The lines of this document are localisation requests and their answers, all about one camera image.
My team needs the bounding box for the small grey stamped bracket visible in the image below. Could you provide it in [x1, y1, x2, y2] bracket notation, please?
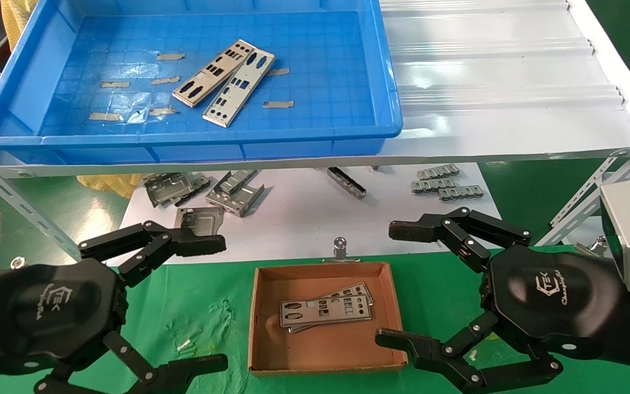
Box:
[176, 174, 212, 207]

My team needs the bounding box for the yellow mesh bag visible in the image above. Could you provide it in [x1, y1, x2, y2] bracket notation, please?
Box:
[0, 0, 40, 53]

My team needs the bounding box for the small grey slotted part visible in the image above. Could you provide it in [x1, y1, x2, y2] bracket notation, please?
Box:
[219, 169, 259, 195]

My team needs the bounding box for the narrow grey metal strip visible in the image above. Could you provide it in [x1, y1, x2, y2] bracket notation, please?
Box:
[325, 166, 368, 199]

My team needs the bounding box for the silver IO shield plate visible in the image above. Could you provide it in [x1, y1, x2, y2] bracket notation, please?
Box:
[201, 47, 277, 129]
[279, 294, 374, 329]
[287, 281, 375, 334]

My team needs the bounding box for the white ribbed shelf board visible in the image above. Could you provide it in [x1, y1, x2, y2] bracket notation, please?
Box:
[0, 0, 630, 179]

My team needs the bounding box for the brown cardboard box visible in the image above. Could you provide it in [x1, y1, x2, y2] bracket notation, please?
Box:
[248, 261, 409, 378]

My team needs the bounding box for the green table cloth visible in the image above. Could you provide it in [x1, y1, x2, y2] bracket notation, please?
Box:
[0, 245, 630, 394]

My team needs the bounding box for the perforated steel rack post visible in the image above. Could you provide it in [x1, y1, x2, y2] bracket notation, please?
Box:
[0, 140, 99, 269]

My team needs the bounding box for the white flat shelf board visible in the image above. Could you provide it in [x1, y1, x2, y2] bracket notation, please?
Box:
[106, 163, 503, 268]

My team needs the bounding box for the perforated steel rack brace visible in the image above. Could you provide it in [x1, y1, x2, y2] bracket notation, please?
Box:
[534, 137, 630, 247]

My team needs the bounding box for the grey folded metal plate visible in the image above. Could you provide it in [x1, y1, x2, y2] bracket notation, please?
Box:
[205, 182, 266, 218]

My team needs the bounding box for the small grey comb-shaped part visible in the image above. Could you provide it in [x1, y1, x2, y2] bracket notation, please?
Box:
[410, 177, 457, 194]
[417, 164, 461, 181]
[437, 185, 485, 202]

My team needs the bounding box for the gold-tinted IO shield plate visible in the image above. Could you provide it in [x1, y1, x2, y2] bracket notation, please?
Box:
[171, 38, 256, 108]

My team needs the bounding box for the flat grey rectangular frame plate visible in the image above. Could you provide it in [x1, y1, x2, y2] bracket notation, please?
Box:
[174, 206, 226, 239]

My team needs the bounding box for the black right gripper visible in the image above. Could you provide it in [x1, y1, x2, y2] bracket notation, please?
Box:
[375, 206, 626, 394]

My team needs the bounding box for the blue plastic tray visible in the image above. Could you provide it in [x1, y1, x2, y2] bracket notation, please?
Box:
[0, 0, 404, 165]

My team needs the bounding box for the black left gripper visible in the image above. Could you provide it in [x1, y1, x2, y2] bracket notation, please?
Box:
[0, 220, 230, 394]

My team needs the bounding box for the large grey stamped bracket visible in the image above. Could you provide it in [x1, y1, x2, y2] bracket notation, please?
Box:
[142, 172, 196, 209]

